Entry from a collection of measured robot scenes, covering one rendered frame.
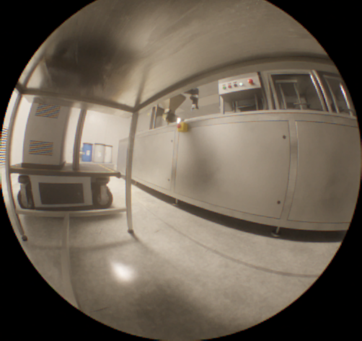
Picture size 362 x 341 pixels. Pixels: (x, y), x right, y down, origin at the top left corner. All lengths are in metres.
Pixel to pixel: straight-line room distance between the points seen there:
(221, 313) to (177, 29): 0.71
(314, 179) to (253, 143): 0.45
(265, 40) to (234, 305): 0.69
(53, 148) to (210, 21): 0.94
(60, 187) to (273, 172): 1.27
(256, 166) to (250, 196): 0.18
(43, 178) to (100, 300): 0.69
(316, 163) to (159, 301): 0.93
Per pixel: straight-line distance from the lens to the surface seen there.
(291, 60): 0.33
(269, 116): 0.80
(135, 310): 0.47
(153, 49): 0.31
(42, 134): 0.95
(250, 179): 0.75
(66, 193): 0.87
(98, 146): 3.97
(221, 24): 0.26
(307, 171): 0.78
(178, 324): 0.45
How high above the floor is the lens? 0.45
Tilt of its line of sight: level
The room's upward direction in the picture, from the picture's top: 5 degrees clockwise
